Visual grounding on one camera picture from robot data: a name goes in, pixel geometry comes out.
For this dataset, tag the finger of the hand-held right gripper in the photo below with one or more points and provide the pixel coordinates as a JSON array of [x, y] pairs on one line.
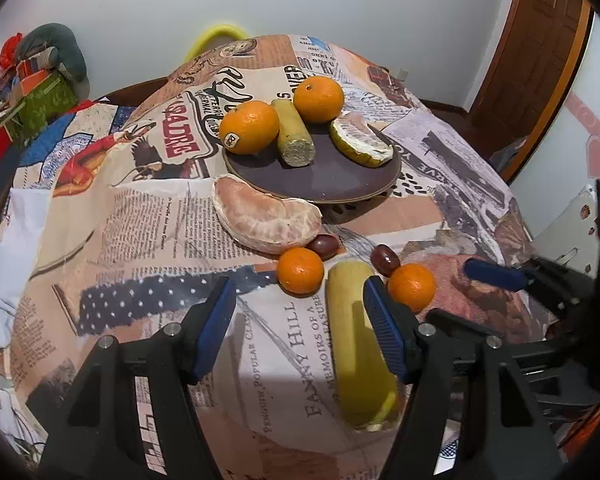
[[495, 275]]

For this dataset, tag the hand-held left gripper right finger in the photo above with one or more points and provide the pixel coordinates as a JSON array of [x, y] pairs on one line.
[[384, 330]]

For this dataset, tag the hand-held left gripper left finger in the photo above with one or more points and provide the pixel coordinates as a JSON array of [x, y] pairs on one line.
[[215, 327]]

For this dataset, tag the long yellow banana piece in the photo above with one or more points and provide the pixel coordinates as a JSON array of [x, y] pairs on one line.
[[352, 360]]

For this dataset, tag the dark brown round plate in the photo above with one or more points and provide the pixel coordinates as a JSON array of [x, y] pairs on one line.
[[330, 177]]

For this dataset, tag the small tangerine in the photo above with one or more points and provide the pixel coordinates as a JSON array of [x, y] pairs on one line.
[[300, 271], [412, 287]]

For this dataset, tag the dark red jujube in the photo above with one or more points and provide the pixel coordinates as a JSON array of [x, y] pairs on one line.
[[323, 246], [385, 259]]

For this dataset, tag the peeled pomelo segment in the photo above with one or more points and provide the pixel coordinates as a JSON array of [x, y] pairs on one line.
[[265, 217]]

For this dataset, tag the newspaper print tablecloth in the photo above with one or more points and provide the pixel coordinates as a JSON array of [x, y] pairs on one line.
[[130, 220]]

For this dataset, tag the pomelo wedge with yellow rind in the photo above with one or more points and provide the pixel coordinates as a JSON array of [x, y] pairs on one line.
[[360, 142]]

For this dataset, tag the orange with black sticker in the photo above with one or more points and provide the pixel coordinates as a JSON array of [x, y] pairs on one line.
[[250, 127]]

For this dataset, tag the cut yellow-green banana piece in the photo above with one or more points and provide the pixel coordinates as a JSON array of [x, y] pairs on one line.
[[292, 135]]

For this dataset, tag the pale blue cloth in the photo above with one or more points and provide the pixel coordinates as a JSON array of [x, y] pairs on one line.
[[10, 255]]

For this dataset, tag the plain large orange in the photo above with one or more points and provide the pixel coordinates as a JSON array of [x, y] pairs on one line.
[[318, 100]]

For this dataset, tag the brown wooden door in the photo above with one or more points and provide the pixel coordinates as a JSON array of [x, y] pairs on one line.
[[530, 35]]

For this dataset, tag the green patterned box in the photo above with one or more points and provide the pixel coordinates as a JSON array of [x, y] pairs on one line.
[[47, 102]]

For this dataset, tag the white wall outlet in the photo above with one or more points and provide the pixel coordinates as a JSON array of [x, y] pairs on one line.
[[402, 74]]

